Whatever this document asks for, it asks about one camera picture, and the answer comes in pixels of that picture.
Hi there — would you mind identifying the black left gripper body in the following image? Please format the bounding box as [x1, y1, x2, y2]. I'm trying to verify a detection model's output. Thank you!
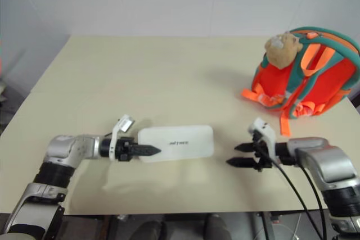
[115, 137, 140, 163]

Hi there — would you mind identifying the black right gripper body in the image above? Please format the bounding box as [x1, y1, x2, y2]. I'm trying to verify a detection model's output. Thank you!
[251, 131, 274, 173]

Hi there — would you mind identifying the white rectangular box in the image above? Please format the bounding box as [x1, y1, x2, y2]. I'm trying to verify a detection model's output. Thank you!
[137, 125, 214, 164]

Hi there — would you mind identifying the orange and teal backpack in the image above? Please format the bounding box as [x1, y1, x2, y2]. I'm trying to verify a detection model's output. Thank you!
[241, 26, 360, 137]

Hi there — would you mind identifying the black metal table leg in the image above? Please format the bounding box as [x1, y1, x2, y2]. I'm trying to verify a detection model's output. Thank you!
[259, 212, 278, 240]

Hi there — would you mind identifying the beige plush animal head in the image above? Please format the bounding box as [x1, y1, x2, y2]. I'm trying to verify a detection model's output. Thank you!
[264, 31, 304, 70]

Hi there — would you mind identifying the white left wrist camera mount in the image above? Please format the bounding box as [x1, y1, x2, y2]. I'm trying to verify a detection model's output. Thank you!
[108, 114, 137, 162]

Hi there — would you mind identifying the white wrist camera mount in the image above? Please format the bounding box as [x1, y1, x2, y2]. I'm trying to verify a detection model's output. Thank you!
[108, 114, 137, 162]
[247, 117, 278, 165]

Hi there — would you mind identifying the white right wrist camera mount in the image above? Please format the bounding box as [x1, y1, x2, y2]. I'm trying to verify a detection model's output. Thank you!
[247, 117, 278, 165]

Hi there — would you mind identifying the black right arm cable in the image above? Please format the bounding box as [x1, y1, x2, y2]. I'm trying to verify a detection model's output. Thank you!
[261, 150, 323, 240]
[298, 165, 329, 240]

